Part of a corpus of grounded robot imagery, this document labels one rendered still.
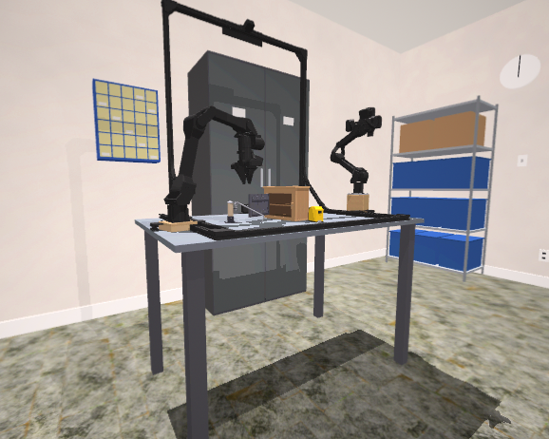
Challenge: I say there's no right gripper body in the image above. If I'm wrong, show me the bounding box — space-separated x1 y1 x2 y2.
231 147 262 169

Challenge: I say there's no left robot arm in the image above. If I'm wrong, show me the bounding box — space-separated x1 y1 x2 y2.
331 107 375 194

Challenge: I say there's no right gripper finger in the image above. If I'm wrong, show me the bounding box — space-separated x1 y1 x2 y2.
243 167 258 184
235 169 246 184

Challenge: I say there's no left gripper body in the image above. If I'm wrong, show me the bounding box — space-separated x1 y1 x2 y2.
346 115 382 132

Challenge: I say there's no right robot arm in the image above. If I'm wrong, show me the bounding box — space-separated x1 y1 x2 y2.
164 105 265 222

